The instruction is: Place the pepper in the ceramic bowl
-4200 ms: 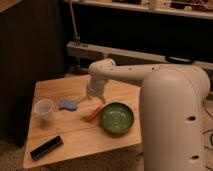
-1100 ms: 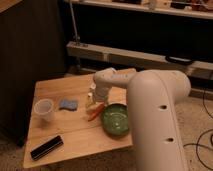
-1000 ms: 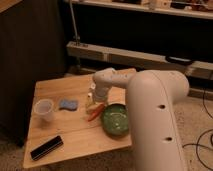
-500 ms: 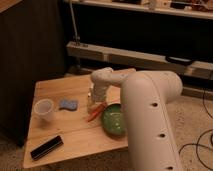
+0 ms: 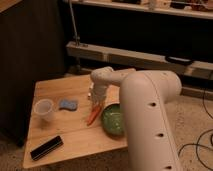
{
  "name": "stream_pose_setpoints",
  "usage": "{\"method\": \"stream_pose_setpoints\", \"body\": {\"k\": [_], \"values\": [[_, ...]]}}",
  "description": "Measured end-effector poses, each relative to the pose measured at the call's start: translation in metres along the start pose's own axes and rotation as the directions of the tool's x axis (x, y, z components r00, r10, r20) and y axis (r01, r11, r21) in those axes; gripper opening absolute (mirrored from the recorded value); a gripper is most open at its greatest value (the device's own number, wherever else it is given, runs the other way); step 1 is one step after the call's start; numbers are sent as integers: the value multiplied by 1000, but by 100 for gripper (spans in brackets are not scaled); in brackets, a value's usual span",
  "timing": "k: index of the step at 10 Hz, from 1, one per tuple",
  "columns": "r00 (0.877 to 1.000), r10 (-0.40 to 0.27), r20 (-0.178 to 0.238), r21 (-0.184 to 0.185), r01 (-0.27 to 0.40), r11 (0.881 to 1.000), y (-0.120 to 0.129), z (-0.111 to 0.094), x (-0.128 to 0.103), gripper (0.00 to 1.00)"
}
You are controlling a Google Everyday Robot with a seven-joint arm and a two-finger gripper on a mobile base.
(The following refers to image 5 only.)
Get blue sponge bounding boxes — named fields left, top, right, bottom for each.
left=59, top=99, right=78, bottom=111

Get orange pepper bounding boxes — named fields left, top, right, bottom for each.
left=87, top=105, right=103, bottom=125

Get clear plastic cup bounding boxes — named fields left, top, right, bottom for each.
left=33, top=99, right=54, bottom=122

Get black rectangular box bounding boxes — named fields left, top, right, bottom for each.
left=30, top=136, right=63, bottom=161

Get dark curtain panel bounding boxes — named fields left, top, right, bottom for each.
left=0, top=0, right=66, bottom=146

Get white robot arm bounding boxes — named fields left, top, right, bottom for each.
left=90, top=67, right=183, bottom=171

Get black floor cables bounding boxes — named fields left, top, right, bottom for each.
left=177, top=71, right=213, bottom=171

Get metal shelf frame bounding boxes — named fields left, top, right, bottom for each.
left=65, top=0, right=213, bottom=79

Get green ceramic bowl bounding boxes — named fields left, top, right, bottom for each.
left=101, top=103, right=124, bottom=136

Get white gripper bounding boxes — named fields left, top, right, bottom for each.
left=89, top=83, right=108, bottom=108

